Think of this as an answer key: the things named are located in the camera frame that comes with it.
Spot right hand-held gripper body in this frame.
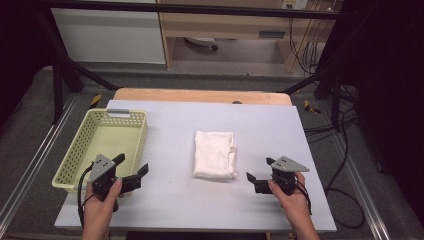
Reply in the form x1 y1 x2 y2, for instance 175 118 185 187
270 155 311 197

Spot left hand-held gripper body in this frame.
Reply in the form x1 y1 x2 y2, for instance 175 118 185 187
88 153 118 203

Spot pale yellow perforated plastic basket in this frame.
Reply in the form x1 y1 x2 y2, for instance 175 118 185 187
51 108 149 195

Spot white cloth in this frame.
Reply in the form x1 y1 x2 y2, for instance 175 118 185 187
192 129 239 180

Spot person's right hand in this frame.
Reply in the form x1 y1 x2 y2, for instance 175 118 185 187
267 171 312 228

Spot person's left hand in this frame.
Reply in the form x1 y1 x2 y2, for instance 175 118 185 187
82 177 124 228

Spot yellow black tape piece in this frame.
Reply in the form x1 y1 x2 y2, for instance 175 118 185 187
303 99 322 115
89 93 103 110

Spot black metal stand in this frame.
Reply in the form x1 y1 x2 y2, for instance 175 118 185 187
34 9 120 125
280 64 346 132

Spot wooden table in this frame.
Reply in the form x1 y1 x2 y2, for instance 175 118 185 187
112 87 294 107

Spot dark curtain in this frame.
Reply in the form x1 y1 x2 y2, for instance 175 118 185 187
328 0 424 219
0 0 54 129

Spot white cabinet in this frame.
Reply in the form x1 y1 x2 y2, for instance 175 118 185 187
51 0 167 65

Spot office chair wheel base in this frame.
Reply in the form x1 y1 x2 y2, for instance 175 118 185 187
183 36 220 52

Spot light wooden desk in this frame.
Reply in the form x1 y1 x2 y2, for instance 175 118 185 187
156 0 336 73

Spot white power strip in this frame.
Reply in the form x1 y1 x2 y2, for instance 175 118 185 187
281 0 310 11

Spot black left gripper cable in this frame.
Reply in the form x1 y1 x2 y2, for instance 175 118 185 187
76 163 95 230

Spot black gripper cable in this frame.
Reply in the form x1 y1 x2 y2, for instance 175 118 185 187
294 178 313 216
76 163 95 230

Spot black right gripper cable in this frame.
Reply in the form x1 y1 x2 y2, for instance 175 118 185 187
294 178 313 216

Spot bundle of black floor cables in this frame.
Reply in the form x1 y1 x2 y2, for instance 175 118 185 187
304 111 358 145

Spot aluminium floor rail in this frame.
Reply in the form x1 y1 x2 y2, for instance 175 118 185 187
0 94 78 232
319 99 392 240

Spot long black floor cable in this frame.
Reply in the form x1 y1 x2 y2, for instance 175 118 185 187
324 109 367 231

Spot hanging black cables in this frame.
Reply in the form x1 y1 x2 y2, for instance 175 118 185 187
287 15 327 75

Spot black metal frame bar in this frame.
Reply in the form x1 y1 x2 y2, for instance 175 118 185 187
36 0 345 21

